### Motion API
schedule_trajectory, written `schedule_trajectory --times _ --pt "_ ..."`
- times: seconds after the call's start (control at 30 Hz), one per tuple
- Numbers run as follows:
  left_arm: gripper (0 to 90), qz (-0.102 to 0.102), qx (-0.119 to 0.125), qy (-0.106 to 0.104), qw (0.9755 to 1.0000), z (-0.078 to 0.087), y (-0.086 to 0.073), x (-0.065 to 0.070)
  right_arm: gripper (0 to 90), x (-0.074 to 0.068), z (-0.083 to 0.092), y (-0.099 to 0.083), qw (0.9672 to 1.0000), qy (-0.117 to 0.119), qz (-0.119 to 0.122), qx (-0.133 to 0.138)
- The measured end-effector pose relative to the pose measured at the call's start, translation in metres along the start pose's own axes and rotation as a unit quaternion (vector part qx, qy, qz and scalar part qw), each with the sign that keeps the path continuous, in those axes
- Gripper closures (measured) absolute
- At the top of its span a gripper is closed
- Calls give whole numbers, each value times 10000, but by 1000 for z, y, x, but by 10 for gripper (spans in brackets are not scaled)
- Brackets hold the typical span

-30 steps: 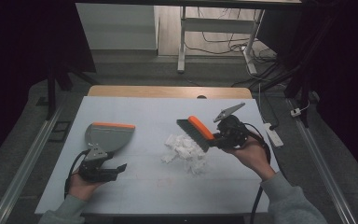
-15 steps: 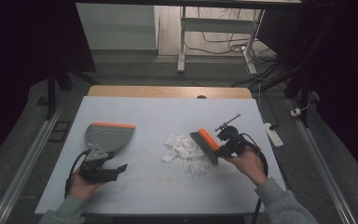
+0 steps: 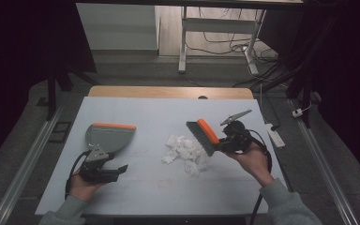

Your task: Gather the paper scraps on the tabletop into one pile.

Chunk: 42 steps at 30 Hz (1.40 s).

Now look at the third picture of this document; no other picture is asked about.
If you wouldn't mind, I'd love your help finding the right hand-held gripper cable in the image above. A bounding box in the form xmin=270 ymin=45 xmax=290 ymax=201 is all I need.
xmin=247 ymin=128 xmax=274 ymax=225

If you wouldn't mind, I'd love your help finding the person's right hand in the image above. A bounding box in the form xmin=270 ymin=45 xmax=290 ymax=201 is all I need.
xmin=227 ymin=142 xmax=277 ymax=188

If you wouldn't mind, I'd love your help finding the dark curtain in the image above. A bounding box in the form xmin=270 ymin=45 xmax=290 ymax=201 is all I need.
xmin=0 ymin=0 xmax=98 ymax=172
xmin=299 ymin=0 xmax=360 ymax=188

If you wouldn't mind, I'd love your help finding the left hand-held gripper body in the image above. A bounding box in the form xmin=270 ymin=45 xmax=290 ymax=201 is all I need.
xmin=79 ymin=145 xmax=120 ymax=185

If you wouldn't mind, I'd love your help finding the black stand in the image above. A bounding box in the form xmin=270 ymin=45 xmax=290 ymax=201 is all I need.
xmin=36 ymin=60 xmax=101 ymax=122
xmin=256 ymin=15 xmax=341 ymax=129

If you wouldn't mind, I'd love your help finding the white power strip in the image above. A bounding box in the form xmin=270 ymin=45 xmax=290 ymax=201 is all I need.
xmin=264 ymin=123 xmax=286 ymax=149

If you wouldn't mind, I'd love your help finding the pile of white paper scraps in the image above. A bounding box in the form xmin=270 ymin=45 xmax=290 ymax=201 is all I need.
xmin=161 ymin=134 xmax=212 ymax=178

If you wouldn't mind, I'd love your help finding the wooden table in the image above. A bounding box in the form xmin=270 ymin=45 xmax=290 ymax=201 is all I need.
xmin=87 ymin=85 xmax=255 ymax=100

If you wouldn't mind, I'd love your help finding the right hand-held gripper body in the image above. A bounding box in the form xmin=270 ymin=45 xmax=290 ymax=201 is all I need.
xmin=219 ymin=109 xmax=254 ymax=155

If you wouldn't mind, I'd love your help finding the orange brush with grey bristles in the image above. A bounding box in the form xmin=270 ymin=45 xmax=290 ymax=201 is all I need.
xmin=186 ymin=118 xmax=222 ymax=158

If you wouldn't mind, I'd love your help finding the white desk frame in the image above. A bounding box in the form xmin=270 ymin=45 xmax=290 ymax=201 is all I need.
xmin=177 ymin=6 xmax=267 ymax=76

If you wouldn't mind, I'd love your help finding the hand-held gripper cable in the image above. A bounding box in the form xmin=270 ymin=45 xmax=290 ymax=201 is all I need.
xmin=247 ymin=128 xmax=274 ymax=225
xmin=64 ymin=150 xmax=92 ymax=201

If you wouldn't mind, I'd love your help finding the tangle of black floor cables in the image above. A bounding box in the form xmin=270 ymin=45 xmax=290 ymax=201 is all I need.
xmin=186 ymin=7 xmax=290 ymax=90

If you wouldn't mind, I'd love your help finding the grey dustpan with orange edge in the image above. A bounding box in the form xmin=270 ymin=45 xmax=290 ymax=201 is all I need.
xmin=84 ymin=122 xmax=137 ymax=156

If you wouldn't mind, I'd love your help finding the black floor plate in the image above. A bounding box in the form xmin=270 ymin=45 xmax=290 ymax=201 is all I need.
xmin=48 ymin=121 xmax=73 ymax=144

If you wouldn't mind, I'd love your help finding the left hand-held gripper cable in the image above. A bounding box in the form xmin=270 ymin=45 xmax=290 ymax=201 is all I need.
xmin=64 ymin=150 xmax=92 ymax=201

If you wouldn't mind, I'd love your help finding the person's left hand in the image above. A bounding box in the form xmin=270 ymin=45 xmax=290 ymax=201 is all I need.
xmin=68 ymin=168 xmax=107 ymax=203

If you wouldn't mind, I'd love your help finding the white table mat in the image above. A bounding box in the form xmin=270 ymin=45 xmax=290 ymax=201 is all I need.
xmin=35 ymin=96 xmax=290 ymax=218

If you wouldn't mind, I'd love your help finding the aluminium rail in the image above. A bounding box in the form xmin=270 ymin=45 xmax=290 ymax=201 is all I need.
xmin=0 ymin=105 xmax=64 ymax=225
xmin=288 ymin=98 xmax=360 ymax=225

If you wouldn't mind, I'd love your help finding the white cabinet panel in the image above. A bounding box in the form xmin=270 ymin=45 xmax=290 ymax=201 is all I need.
xmin=75 ymin=3 xmax=161 ymax=52

